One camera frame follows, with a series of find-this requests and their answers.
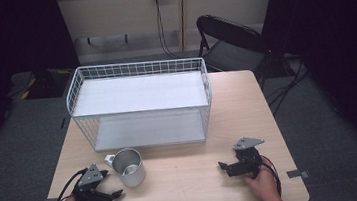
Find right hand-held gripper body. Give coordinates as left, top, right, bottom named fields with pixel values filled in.
left=230, top=134, right=270, bottom=180

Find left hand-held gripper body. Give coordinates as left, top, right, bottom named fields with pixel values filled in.
left=69, top=161, right=115, bottom=201

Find metal cup with handle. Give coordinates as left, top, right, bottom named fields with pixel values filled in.
left=102, top=145, right=148, bottom=190

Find white wire shelf rack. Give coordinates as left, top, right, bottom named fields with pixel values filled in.
left=63, top=53, right=218, bottom=157

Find person's right hand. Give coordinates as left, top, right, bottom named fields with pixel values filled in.
left=241, top=160, right=281, bottom=201

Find dark stand base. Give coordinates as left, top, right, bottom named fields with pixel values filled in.
left=5, top=65, right=78, bottom=103

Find black folding chair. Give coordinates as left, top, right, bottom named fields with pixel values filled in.
left=194, top=7, right=277, bottom=81

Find black curtain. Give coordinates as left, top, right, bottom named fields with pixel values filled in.
left=256, top=0, right=357, bottom=184
left=0, top=0, right=91, bottom=167

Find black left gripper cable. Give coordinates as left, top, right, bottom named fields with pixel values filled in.
left=46, top=167, right=92, bottom=201

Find red and black gripper cable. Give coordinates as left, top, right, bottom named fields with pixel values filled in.
left=260, top=152, right=284, bottom=200

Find black floor cables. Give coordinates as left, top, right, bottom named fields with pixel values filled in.
left=261, top=53, right=317, bottom=117

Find black wall socket cable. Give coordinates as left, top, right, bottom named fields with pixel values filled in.
left=154, top=0, right=185, bottom=62

